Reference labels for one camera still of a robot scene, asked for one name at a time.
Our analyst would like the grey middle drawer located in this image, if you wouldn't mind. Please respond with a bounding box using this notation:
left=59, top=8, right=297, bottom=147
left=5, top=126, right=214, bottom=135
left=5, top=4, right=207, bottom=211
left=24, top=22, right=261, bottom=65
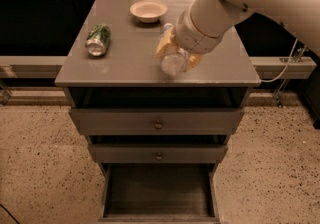
left=88, top=144, right=227, bottom=164

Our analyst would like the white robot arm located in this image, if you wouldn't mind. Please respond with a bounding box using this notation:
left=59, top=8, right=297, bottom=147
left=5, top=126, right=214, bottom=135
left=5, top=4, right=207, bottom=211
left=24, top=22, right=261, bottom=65
left=155, top=0, right=320, bottom=74

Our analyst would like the clear plastic water bottle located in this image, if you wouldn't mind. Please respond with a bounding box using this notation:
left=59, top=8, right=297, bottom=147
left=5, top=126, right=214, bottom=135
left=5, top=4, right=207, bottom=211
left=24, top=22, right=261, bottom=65
left=160, top=23, right=189, bottom=76

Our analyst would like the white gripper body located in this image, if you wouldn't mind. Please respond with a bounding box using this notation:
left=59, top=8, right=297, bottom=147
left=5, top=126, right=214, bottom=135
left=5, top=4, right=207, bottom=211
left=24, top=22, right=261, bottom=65
left=175, top=5, right=234, bottom=54

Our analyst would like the grey wooden drawer cabinet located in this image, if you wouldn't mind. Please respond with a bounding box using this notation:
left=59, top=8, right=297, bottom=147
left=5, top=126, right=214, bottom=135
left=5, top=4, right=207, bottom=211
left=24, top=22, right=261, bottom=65
left=54, top=0, right=262, bottom=224

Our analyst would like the black floor cable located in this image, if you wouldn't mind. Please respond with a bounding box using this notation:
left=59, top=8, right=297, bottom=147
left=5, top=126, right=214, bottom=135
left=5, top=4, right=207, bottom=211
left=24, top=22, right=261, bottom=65
left=0, top=204, right=20, bottom=224

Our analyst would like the green soda can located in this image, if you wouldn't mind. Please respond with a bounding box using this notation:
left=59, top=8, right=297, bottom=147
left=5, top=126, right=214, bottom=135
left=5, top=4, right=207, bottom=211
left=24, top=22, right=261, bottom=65
left=85, top=23, right=111, bottom=57

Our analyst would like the grey top drawer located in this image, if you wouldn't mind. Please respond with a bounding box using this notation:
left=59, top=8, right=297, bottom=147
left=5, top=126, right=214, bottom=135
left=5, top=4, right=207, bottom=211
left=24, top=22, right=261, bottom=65
left=69, top=109, right=244, bottom=136

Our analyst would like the white paper bowl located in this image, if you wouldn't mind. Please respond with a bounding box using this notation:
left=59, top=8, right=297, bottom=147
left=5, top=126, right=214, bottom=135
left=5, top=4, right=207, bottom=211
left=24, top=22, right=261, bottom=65
left=130, top=0, right=168, bottom=23

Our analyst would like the grey open bottom drawer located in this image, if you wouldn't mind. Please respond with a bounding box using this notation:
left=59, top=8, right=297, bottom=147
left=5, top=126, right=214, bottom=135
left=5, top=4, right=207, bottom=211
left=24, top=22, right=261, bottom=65
left=98, top=164, right=221, bottom=224

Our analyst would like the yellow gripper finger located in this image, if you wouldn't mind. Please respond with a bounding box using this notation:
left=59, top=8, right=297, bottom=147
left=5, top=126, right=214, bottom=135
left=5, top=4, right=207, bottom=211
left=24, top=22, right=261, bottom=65
left=155, top=27, right=178, bottom=59
left=185, top=54, right=203, bottom=72

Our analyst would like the white cable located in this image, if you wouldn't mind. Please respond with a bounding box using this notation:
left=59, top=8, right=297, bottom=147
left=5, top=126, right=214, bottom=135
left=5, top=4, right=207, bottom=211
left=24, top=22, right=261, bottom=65
left=260, top=37, right=299, bottom=84

